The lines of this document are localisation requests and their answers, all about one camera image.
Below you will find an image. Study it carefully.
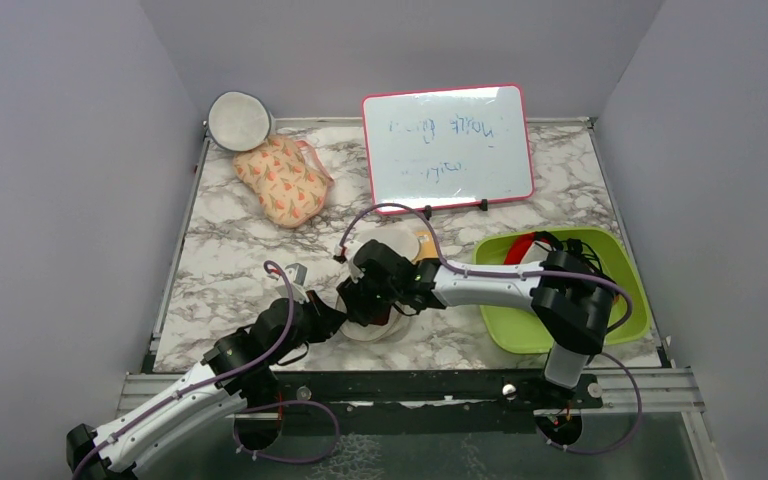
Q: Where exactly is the white bra with black straps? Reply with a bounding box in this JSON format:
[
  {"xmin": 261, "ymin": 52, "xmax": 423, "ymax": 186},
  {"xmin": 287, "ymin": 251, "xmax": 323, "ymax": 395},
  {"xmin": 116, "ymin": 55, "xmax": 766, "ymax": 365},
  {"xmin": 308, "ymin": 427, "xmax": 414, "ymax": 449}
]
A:
[{"xmin": 520, "ymin": 240, "xmax": 563, "ymax": 264}]

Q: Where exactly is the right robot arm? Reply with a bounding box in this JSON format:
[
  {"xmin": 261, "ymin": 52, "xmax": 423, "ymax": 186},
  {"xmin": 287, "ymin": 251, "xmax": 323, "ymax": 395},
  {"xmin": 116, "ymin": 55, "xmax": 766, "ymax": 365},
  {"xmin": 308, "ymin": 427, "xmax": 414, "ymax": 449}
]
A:
[{"xmin": 337, "ymin": 240, "xmax": 619, "ymax": 407}]

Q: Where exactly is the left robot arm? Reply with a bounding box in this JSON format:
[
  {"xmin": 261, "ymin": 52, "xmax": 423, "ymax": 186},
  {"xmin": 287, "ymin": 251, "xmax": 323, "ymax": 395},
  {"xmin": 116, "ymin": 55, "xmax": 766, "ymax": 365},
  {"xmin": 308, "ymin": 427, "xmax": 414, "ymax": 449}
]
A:
[{"xmin": 67, "ymin": 291, "xmax": 348, "ymax": 479}]

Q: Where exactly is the peach floral bra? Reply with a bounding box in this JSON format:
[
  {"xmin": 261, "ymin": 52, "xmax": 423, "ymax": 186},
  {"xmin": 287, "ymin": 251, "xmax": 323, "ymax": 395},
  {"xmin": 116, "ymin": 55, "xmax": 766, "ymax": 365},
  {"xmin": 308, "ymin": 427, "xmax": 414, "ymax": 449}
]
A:
[{"xmin": 232, "ymin": 135, "xmax": 334, "ymax": 229}]

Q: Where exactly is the red and black bra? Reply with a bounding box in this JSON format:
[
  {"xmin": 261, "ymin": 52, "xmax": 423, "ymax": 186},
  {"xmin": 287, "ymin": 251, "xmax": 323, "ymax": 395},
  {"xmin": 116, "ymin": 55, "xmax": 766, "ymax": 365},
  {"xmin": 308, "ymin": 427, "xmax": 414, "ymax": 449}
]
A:
[{"xmin": 503, "ymin": 231, "xmax": 611, "ymax": 280}]

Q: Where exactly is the grey rimmed mesh laundry bag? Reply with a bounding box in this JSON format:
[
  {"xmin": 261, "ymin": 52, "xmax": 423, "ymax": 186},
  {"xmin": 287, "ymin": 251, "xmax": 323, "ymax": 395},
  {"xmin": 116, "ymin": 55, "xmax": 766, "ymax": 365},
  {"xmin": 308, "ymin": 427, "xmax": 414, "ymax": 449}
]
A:
[{"xmin": 206, "ymin": 91, "xmax": 276, "ymax": 152}]

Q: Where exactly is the green plastic tray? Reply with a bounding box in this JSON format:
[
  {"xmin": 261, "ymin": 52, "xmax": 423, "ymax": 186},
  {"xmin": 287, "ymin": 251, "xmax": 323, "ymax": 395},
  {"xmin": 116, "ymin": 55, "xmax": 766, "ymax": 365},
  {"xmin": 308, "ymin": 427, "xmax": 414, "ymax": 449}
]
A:
[{"xmin": 472, "ymin": 226, "xmax": 652, "ymax": 354}]

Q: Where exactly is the pink framed whiteboard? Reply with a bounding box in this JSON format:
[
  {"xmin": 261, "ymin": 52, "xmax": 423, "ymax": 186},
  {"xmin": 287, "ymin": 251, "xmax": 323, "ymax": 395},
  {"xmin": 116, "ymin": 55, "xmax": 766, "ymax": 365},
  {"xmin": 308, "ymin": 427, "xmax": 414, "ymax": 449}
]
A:
[{"xmin": 362, "ymin": 84, "xmax": 536, "ymax": 215}]

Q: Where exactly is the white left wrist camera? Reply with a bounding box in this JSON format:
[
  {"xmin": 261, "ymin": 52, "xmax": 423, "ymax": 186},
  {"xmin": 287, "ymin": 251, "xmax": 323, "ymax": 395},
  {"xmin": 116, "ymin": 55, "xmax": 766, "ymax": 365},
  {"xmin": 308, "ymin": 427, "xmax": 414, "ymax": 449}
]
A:
[{"xmin": 284, "ymin": 262, "xmax": 308, "ymax": 286}]

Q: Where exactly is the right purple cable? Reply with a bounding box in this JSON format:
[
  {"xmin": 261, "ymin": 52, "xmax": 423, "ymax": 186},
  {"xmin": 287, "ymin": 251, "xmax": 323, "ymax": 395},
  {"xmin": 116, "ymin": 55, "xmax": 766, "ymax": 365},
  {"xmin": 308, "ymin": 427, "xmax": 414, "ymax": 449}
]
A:
[{"xmin": 334, "ymin": 202, "xmax": 635, "ymax": 336}]

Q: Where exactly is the purple cable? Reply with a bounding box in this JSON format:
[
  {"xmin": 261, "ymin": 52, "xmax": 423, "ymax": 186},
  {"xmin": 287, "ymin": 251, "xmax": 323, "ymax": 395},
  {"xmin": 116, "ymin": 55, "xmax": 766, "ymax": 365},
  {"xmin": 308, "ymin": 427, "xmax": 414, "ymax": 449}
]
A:
[
  {"xmin": 69, "ymin": 258, "xmax": 299, "ymax": 480},
  {"xmin": 334, "ymin": 202, "xmax": 635, "ymax": 336}
]

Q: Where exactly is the black mounting rail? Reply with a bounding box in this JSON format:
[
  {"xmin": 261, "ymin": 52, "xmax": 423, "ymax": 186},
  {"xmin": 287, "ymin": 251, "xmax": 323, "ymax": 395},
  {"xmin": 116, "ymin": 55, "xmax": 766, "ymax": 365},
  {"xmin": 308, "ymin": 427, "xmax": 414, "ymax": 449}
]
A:
[{"xmin": 220, "ymin": 370, "xmax": 602, "ymax": 435}]

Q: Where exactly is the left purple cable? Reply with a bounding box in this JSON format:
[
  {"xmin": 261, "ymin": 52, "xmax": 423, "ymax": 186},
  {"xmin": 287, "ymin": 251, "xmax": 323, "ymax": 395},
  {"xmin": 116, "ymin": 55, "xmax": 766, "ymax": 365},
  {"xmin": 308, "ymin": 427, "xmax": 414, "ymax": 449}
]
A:
[{"xmin": 69, "ymin": 258, "xmax": 299, "ymax": 480}]

